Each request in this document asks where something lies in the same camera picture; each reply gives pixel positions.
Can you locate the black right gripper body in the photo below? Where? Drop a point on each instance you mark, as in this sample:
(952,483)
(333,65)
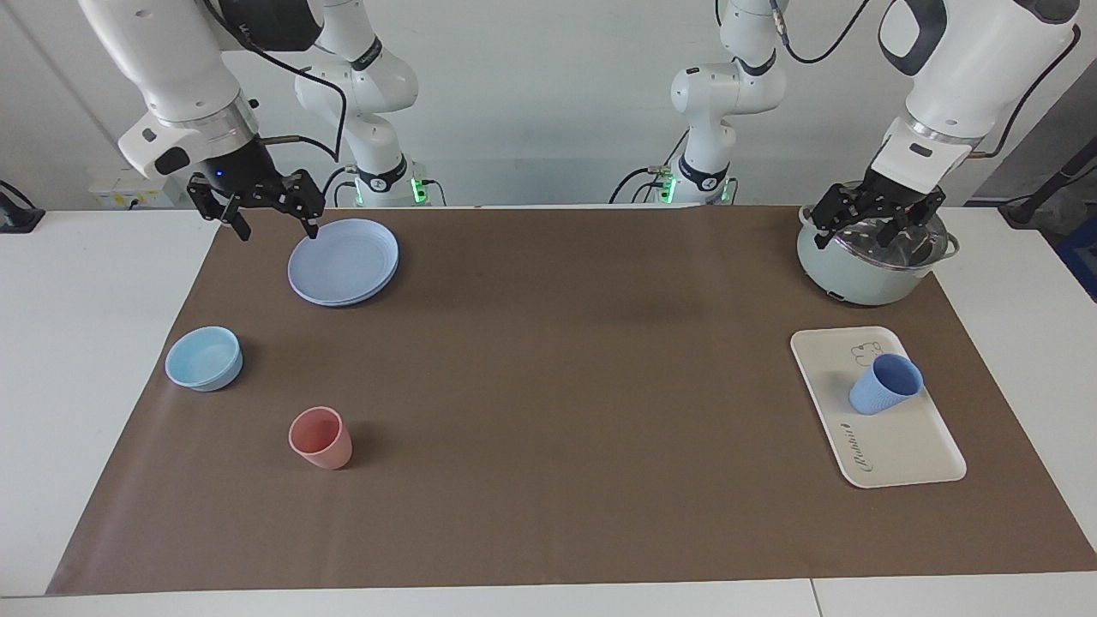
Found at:
(240,176)

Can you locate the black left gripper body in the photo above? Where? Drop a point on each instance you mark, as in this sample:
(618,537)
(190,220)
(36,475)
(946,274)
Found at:
(896,195)

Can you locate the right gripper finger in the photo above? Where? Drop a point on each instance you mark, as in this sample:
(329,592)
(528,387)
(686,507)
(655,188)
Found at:
(304,199)
(223,208)

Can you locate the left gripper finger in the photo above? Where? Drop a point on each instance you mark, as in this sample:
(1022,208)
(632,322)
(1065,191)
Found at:
(842,204)
(917,217)

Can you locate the blue ribbed cup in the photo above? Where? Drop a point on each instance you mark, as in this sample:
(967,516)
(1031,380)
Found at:
(878,394)

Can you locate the pink cup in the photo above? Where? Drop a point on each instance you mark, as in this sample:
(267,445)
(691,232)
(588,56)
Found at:
(326,446)

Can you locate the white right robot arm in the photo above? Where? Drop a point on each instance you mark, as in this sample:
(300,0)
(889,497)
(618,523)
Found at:
(171,60)

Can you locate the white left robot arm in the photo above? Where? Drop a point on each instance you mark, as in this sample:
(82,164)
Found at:
(977,60)

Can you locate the white tray with bear print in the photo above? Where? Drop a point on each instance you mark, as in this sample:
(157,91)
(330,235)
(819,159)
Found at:
(891,446)

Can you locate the glass pot lid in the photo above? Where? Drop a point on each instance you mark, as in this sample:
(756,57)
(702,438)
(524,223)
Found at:
(926,248)

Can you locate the pale green cooking pot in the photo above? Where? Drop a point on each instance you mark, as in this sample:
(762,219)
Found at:
(844,274)

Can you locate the periwinkle blue plate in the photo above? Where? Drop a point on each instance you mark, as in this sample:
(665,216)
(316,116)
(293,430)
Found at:
(343,261)

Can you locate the black stand leg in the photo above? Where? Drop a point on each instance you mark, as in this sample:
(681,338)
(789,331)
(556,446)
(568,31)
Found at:
(1028,206)

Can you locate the light blue bowl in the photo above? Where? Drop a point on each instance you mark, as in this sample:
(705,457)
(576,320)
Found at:
(204,360)

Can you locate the blue crate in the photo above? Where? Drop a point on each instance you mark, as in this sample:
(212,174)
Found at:
(1082,257)

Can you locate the brown table mat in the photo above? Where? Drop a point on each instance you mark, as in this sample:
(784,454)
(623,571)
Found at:
(557,411)

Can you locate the white wall socket box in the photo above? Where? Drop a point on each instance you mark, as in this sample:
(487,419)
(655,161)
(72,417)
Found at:
(116,195)

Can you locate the black clamp mount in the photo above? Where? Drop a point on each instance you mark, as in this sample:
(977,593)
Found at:
(17,218)

